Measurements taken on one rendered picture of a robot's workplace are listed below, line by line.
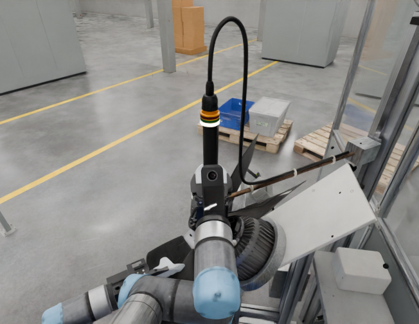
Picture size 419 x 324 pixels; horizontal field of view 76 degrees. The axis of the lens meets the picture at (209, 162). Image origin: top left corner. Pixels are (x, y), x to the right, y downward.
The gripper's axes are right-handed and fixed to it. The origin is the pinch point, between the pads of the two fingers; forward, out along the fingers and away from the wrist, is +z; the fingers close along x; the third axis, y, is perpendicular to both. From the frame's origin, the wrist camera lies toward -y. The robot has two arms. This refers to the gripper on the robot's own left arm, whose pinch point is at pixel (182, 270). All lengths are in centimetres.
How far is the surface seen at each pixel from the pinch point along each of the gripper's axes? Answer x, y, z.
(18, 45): -28, 620, -74
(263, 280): 10.7, -8.5, 23.7
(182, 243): 7.1, 16.3, 6.6
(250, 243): 1.3, -1.0, 23.9
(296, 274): 22.7, -5.7, 42.2
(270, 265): 6.0, -7.9, 26.4
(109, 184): 95, 222, -2
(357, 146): -21, -1, 69
